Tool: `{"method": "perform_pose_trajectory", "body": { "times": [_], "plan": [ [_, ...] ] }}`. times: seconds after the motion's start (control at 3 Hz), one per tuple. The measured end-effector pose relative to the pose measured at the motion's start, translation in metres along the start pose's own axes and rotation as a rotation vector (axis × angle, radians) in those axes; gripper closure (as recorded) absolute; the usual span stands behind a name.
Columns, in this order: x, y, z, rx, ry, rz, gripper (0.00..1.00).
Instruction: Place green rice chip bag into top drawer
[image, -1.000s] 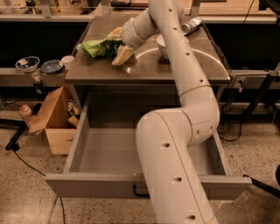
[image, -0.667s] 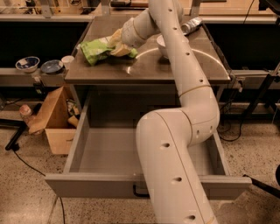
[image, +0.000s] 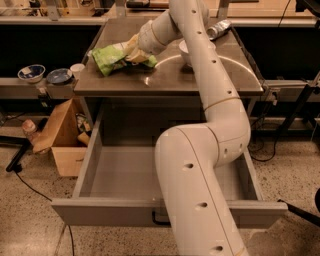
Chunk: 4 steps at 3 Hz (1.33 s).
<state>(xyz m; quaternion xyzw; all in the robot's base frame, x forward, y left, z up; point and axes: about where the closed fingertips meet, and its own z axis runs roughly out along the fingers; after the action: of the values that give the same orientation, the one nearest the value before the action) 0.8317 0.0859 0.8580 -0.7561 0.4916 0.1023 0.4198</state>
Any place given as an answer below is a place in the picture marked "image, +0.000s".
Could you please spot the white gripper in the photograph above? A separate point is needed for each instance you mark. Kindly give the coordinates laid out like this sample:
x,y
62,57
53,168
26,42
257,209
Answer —
x,y
147,40

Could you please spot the green rice chip bag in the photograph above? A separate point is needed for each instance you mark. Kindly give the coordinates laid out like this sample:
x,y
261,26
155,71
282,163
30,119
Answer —
x,y
108,59

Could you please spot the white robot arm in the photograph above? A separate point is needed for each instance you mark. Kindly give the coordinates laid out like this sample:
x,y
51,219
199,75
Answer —
x,y
186,156

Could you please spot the grey open top drawer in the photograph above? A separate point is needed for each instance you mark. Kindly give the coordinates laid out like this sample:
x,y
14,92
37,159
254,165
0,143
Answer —
x,y
118,186

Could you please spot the white bowl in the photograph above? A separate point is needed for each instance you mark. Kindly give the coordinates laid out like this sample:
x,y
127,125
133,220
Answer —
x,y
185,53

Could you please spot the grey metal cabinet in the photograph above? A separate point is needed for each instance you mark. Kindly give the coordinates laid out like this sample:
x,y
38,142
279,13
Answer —
x,y
144,103

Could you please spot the white paper cup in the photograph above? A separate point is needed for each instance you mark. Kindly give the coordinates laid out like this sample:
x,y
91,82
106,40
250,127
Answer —
x,y
76,70

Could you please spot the blue grey small bowl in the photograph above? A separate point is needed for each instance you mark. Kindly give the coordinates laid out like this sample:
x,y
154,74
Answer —
x,y
59,76

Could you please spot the crushed silver can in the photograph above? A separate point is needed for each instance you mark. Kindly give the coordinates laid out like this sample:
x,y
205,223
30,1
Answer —
x,y
219,29

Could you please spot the open cardboard box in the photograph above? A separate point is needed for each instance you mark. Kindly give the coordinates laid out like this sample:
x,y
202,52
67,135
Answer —
x,y
60,137

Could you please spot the brown jar with lid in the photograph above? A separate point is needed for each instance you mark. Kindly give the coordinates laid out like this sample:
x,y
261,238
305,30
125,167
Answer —
x,y
31,131

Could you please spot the black drawer handle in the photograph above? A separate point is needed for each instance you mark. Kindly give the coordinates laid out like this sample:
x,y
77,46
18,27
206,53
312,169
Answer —
x,y
160,219

